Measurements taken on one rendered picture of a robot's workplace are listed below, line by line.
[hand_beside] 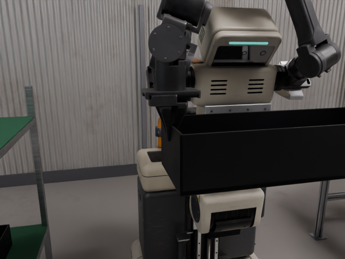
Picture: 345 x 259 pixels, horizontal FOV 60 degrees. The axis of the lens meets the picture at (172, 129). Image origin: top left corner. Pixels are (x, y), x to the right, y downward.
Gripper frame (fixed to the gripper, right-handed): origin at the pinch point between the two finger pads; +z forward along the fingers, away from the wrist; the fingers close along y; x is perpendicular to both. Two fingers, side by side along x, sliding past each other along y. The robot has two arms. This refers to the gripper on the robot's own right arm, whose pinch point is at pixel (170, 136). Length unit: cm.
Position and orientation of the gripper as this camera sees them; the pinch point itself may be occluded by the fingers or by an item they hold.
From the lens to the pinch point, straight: 58.7
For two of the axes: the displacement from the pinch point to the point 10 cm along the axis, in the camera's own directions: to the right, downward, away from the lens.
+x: -2.3, -2.4, 9.4
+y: 9.7, -0.5, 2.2
